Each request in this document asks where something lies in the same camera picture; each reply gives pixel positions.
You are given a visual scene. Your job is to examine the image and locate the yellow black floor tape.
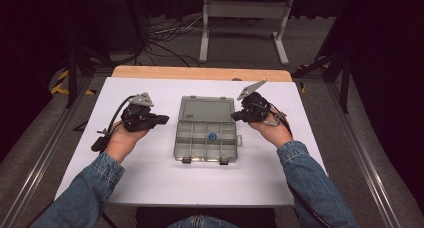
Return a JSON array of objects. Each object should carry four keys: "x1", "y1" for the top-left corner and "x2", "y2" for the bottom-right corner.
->
[
  {"x1": 297, "y1": 62, "x2": 332, "y2": 96},
  {"x1": 49, "y1": 69, "x2": 98, "y2": 97}
]

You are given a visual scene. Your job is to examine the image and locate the person's denim legs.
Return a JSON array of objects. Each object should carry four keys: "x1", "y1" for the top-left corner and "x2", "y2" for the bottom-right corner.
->
[{"x1": 165, "y1": 214, "x2": 242, "y2": 228}]

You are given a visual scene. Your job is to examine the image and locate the wooden table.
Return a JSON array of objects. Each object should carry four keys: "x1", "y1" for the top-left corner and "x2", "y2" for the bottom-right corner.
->
[{"x1": 111, "y1": 65, "x2": 294, "y2": 83}]

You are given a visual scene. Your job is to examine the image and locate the person's right hand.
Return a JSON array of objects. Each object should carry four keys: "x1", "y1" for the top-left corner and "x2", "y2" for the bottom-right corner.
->
[{"x1": 248, "y1": 108, "x2": 294, "y2": 149}]

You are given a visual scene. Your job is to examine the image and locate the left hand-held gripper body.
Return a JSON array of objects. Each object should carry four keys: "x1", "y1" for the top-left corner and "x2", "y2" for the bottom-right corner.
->
[{"x1": 120, "y1": 91, "x2": 155, "y2": 133}]

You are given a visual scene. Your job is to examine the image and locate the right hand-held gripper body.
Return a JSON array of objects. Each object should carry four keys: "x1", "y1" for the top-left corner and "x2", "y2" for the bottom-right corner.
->
[{"x1": 236, "y1": 79, "x2": 272, "y2": 124}]

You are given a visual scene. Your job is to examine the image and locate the grey metal stand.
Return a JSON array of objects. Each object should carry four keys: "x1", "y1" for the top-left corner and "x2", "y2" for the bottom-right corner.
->
[{"x1": 198, "y1": 0, "x2": 295, "y2": 67}]

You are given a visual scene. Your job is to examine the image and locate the white table board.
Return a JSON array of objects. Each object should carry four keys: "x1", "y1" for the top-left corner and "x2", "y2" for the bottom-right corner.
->
[{"x1": 53, "y1": 76, "x2": 338, "y2": 208}]

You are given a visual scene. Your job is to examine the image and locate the clear plastic compartment box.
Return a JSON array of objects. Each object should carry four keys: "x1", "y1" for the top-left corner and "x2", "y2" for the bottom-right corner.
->
[{"x1": 172, "y1": 94, "x2": 245, "y2": 166}]

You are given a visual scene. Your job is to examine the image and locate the dark cloth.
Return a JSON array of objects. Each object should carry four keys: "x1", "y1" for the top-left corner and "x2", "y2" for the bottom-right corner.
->
[{"x1": 134, "y1": 206, "x2": 278, "y2": 228}]

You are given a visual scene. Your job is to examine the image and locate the black tripod stand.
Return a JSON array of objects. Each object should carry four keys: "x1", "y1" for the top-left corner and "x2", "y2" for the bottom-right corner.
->
[{"x1": 291, "y1": 50, "x2": 352, "y2": 115}]

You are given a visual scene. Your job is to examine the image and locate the bundle of floor cables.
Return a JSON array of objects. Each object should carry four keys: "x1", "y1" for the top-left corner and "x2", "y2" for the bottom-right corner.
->
[{"x1": 133, "y1": 13, "x2": 205, "y2": 68}]

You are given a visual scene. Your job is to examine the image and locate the person's left hand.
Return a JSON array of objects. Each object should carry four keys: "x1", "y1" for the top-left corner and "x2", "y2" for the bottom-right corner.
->
[{"x1": 105, "y1": 123, "x2": 150, "y2": 164}]

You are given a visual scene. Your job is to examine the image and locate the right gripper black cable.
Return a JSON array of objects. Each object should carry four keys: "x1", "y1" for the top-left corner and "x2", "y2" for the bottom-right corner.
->
[{"x1": 262, "y1": 102, "x2": 295, "y2": 138}]

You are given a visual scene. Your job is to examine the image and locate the aluminium floor rail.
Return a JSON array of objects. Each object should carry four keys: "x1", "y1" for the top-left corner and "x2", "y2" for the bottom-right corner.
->
[
  {"x1": 0, "y1": 77, "x2": 96, "y2": 228},
  {"x1": 325, "y1": 82, "x2": 405, "y2": 228}
]

